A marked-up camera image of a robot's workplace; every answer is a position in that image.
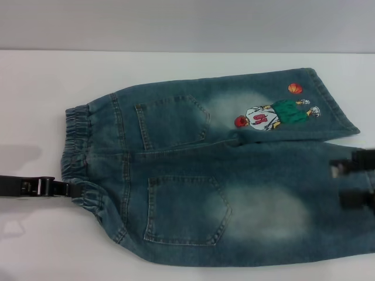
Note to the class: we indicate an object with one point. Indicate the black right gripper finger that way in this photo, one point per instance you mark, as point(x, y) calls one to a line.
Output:
point(357, 199)
point(361, 159)

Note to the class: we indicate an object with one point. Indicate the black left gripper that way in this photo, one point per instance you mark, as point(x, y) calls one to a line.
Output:
point(10, 185)

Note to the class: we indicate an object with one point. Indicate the blue denim shorts basketball print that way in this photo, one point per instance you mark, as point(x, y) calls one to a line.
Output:
point(205, 181)

